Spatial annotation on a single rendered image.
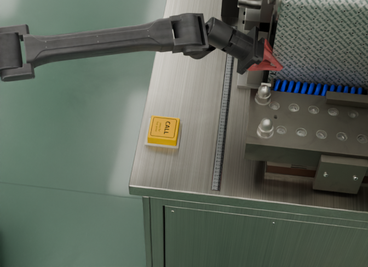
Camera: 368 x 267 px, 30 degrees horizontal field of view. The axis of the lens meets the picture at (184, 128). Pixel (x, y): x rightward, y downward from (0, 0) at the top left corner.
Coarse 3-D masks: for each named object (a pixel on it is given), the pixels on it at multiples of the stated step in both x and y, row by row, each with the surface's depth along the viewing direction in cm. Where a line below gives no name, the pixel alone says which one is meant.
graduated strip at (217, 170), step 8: (232, 56) 183; (232, 64) 181; (232, 72) 179; (224, 80) 178; (224, 88) 176; (224, 96) 174; (224, 104) 173; (224, 112) 171; (224, 120) 170; (224, 128) 168; (224, 136) 167; (216, 144) 165; (224, 144) 165; (216, 152) 164; (224, 152) 164; (216, 160) 162; (216, 168) 161; (216, 176) 159; (216, 184) 158
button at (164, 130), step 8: (152, 120) 166; (160, 120) 166; (168, 120) 166; (176, 120) 166; (152, 128) 165; (160, 128) 165; (168, 128) 165; (176, 128) 165; (152, 136) 163; (160, 136) 163; (168, 136) 163; (176, 136) 164; (168, 144) 164
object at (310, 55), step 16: (288, 32) 149; (304, 32) 148; (320, 32) 148; (336, 32) 147; (288, 48) 153; (304, 48) 152; (320, 48) 152; (336, 48) 151; (352, 48) 150; (272, 64) 157; (288, 64) 157; (304, 64) 156; (320, 64) 155; (336, 64) 155; (352, 64) 154; (288, 80) 161; (304, 80) 160; (320, 80) 160; (336, 80) 159; (352, 80) 158
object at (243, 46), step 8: (232, 32) 152; (240, 32) 152; (248, 32) 158; (256, 32) 154; (232, 40) 150; (240, 40) 151; (248, 40) 152; (256, 40) 153; (224, 48) 152; (232, 48) 151; (240, 48) 151; (248, 48) 152; (240, 56) 153; (248, 56) 152; (240, 64) 154; (248, 64) 151; (240, 72) 154
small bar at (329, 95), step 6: (330, 96) 156; (336, 96) 156; (342, 96) 156; (348, 96) 156; (354, 96) 156; (360, 96) 156; (366, 96) 156; (330, 102) 156; (336, 102) 156; (342, 102) 155; (348, 102) 155; (354, 102) 155; (360, 102) 155; (366, 102) 155
